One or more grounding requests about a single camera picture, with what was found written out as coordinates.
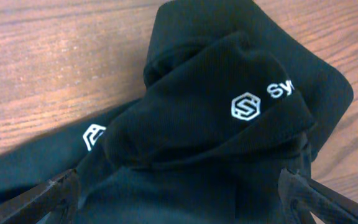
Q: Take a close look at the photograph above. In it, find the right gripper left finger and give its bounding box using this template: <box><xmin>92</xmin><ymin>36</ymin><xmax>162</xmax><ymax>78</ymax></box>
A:
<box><xmin>0</xmin><ymin>169</ymin><xmax>80</xmax><ymax>224</ymax></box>

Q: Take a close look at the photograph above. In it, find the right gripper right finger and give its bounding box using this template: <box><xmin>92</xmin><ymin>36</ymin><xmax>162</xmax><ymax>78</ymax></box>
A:
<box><xmin>278</xmin><ymin>169</ymin><xmax>358</xmax><ymax>224</ymax></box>

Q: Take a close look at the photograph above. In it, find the black t-shirt with white logo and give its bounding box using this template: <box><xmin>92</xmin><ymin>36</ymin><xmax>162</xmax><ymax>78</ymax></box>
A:
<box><xmin>0</xmin><ymin>1</ymin><xmax>354</xmax><ymax>223</ymax></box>

